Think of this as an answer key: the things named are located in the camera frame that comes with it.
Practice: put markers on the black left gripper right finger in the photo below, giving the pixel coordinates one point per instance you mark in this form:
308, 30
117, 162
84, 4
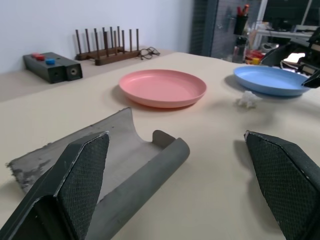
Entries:
287, 180

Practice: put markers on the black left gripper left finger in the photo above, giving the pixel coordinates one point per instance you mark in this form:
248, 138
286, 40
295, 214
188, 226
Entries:
75, 180

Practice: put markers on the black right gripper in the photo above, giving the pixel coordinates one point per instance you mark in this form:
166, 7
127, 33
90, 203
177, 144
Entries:
315, 43

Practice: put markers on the blue plastic plate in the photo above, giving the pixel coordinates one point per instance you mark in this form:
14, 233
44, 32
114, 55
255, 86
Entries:
270, 80

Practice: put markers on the grey cloth mat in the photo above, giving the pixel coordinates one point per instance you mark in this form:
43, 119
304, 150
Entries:
140, 175

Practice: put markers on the white crumpled paper ball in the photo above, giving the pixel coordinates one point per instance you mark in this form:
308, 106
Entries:
247, 99

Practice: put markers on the black pen cup with tools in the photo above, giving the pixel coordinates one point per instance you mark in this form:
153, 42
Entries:
240, 25

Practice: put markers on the dark pegboard panel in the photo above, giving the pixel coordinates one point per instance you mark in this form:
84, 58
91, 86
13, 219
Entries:
207, 25

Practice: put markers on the black box with coloured buttons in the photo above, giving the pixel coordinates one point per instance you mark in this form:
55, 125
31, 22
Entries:
42, 67

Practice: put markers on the pink plastic plate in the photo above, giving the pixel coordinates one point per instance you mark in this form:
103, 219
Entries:
162, 87

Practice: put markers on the brown wooden peg rack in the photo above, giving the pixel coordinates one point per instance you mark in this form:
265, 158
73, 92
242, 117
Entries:
107, 53

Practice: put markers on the black-framed eyeglasses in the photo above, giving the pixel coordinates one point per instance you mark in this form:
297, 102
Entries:
147, 53

